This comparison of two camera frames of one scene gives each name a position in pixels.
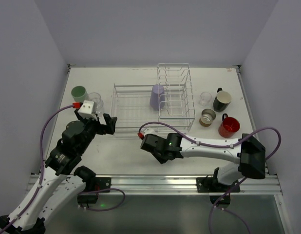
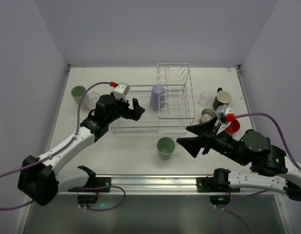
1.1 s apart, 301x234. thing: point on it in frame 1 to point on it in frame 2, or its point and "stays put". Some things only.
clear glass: x=98 y=104 stays put
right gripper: x=161 y=157 to x=209 y=140
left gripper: x=100 y=126 to x=126 y=110
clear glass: x=205 y=98 stays put
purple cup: x=154 y=100 stays put
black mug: x=222 y=100 stays put
